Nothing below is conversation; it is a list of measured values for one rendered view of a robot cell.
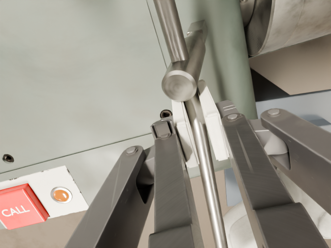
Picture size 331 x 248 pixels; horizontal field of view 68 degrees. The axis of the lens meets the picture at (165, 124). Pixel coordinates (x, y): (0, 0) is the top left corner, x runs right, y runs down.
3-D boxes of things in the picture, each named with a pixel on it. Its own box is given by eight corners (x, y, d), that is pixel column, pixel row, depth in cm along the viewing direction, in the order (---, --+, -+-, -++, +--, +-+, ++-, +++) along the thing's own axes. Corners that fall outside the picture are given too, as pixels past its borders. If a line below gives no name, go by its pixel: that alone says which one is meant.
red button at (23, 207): (16, 220, 36) (7, 231, 34) (-8, 189, 34) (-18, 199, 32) (52, 211, 35) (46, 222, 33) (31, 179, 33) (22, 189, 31)
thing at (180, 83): (185, 19, 23) (155, 75, 15) (208, 13, 23) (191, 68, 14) (190, 41, 25) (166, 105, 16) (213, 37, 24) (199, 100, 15)
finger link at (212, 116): (205, 116, 13) (219, 112, 13) (194, 80, 19) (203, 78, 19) (216, 162, 14) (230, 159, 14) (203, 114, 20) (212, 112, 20)
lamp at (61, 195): (59, 200, 34) (57, 203, 33) (52, 188, 33) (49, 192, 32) (73, 196, 34) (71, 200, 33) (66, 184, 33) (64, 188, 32)
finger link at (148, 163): (187, 177, 12) (132, 191, 13) (181, 133, 17) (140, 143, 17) (180, 153, 12) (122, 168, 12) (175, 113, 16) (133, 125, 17)
